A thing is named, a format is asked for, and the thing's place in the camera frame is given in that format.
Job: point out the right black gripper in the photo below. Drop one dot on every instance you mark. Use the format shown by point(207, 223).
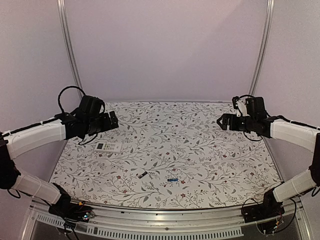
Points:
point(230, 122)

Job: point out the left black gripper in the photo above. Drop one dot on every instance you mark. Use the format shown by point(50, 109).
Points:
point(107, 124)

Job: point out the white remote control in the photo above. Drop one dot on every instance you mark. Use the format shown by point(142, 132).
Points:
point(108, 147)

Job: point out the black battery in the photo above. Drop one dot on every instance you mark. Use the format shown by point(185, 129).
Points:
point(142, 175)

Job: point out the blue battery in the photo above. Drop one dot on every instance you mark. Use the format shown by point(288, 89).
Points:
point(172, 180)

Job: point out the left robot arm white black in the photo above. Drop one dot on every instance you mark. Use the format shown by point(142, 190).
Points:
point(88, 119)

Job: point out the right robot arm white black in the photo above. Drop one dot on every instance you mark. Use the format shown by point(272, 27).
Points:
point(251, 116)

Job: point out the floral table mat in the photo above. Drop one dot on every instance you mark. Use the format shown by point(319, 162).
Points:
point(168, 140)

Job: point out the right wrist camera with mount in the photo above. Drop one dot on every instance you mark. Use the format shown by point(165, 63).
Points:
point(239, 104)

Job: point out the right aluminium frame post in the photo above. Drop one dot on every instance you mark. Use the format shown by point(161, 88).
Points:
point(263, 46)

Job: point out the aluminium frame post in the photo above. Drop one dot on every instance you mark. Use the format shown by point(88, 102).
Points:
point(263, 46)
point(68, 42)

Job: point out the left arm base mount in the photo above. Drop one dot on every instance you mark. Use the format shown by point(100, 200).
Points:
point(74, 212)

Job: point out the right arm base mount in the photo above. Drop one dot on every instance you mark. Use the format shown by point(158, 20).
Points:
point(262, 212)

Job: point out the front aluminium rail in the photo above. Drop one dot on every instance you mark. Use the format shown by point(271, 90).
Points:
point(133, 219)

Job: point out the perforated white cable duct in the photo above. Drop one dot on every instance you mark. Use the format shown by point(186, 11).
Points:
point(141, 234)

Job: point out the left aluminium frame post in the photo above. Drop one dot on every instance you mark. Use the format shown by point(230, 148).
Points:
point(68, 42)

